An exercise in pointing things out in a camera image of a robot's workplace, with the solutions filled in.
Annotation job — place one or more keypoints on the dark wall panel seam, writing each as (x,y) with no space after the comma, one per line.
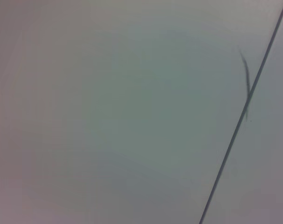
(232,140)

